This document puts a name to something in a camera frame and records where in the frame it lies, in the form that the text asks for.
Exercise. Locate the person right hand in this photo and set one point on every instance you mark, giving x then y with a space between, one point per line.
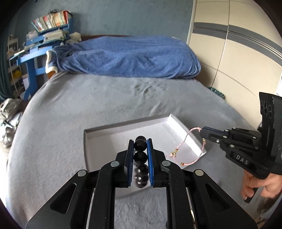
271 185

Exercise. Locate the blue blanket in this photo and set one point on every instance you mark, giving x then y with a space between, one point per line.
127 56

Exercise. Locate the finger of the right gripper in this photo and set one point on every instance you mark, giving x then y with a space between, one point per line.
214 135

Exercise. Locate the blue desk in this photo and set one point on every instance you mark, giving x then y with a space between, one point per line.
40 47

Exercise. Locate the cream wardrobe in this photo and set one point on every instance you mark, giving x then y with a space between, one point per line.
239 50

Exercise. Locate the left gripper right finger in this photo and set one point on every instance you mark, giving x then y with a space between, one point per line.
194 200

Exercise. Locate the grey shallow box tray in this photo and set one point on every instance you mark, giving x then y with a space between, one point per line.
132 143

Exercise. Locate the grey bag on floor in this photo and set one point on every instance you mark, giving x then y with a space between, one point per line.
10 118

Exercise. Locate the white shelf rack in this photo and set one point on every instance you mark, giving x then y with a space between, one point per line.
14 71

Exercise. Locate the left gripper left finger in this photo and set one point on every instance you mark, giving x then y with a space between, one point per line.
87 199

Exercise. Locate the row of books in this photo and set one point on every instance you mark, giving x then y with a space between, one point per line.
52 20

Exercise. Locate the grey bed sheet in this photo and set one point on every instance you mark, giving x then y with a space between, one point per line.
78 121

